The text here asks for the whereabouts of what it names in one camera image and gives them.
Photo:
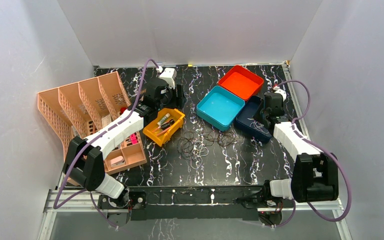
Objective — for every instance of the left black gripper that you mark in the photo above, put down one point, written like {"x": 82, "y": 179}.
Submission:
{"x": 179, "y": 96}

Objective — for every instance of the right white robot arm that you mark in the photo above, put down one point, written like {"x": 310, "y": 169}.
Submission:
{"x": 315, "y": 175}

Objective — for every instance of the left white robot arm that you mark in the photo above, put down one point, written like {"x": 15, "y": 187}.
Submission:
{"x": 84, "y": 161}

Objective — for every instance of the green white glue stick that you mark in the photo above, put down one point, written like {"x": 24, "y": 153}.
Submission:
{"x": 163, "y": 119}

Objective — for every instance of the yellow plastic bin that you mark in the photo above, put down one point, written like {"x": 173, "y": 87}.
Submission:
{"x": 160, "y": 137}

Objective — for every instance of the black marker in bin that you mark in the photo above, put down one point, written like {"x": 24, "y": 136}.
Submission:
{"x": 167, "y": 124}

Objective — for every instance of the orange square tray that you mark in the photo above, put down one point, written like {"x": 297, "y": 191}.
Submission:
{"x": 241, "y": 82}

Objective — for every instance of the navy square tray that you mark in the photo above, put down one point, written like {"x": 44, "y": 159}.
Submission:
{"x": 245, "y": 121}

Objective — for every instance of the teal square tray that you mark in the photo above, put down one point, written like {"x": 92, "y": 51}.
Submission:
{"x": 220, "y": 108}

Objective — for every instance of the red black stamp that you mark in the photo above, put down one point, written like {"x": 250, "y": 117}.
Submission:
{"x": 122, "y": 109}

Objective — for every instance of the white tape dispenser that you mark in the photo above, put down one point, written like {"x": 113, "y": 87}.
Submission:
{"x": 117, "y": 161}

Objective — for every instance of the peach plastic file organizer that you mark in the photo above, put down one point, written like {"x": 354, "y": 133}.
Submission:
{"x": 83, "y": 108}

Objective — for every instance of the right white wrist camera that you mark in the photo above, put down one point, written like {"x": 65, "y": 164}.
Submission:
{"x": 278, "y": 90}

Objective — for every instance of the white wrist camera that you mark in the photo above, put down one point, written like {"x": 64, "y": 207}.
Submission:
{"x": 278, "y": 90}
{"x": 168, "y": 75}

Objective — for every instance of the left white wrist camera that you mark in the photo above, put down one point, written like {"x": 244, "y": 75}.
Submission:
{"x": 168, "y": 75}

